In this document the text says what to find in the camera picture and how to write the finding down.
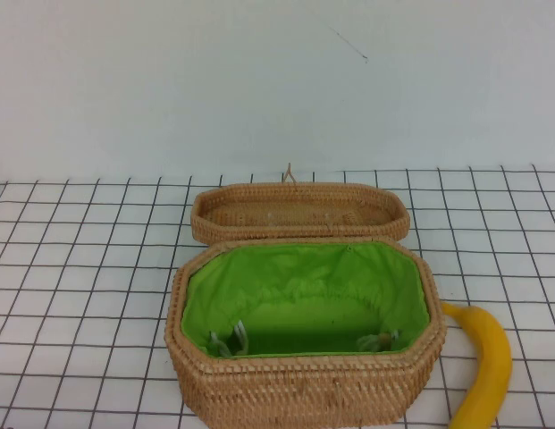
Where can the yellow banana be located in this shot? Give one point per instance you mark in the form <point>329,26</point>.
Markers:
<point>491,348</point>

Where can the woven wicker basket lid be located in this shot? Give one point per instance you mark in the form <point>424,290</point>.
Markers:
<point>241,225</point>

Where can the wicker basket with green liner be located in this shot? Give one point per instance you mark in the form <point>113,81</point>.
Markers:
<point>304,277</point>

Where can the woven wicker basket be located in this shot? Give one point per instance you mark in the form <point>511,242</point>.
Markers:
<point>281,389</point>

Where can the tan lid closure loop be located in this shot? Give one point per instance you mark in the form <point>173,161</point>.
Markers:
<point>288,172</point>

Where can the white grid-patterned tablecloth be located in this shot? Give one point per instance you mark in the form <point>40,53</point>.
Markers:
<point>80,268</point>

